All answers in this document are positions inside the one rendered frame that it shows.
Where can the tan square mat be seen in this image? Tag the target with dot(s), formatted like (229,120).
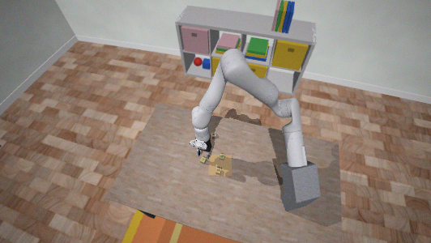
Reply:
(225,165)

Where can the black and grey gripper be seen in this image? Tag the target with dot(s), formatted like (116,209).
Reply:
(203,143)

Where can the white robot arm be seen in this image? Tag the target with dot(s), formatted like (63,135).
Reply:
(234,68)

